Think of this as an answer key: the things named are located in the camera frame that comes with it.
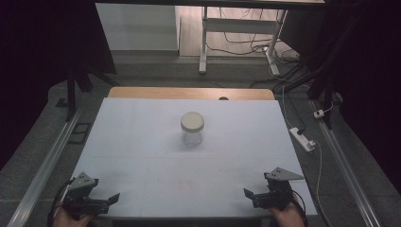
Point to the person's right hand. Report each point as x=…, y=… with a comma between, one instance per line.
x=287, y=218

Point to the white power strip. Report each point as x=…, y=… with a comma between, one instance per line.
x=301, y=139

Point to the person's left hand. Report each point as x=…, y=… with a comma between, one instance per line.
x=67, y=220

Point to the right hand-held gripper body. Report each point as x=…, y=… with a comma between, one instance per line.
x=277, y=194

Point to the white-legged desk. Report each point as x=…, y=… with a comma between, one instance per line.
x=239, y=26

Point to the black metal stand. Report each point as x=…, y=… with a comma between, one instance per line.
x=71, y=94
x=327, y=94

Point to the black floor frame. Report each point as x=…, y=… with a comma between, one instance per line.
x=73, y=133

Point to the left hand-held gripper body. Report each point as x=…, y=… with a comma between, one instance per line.
x=80, y=195

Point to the aluminium floor rail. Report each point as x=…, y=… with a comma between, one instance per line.
x=47, y=170
x=343, y=170

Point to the small white adapter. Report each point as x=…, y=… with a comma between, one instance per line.
x=319, y=113

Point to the clear glass jar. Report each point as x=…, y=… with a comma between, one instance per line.
x=192, y=138

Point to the white table mat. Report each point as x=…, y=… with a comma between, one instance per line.
x=142, y=142

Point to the black plug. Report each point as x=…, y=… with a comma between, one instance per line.
x=301, y=130

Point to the cream round jar lid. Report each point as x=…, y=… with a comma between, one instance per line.
x=192, y=121

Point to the black curtain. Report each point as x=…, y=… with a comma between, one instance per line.
x=38, y=63
x=375, y=78

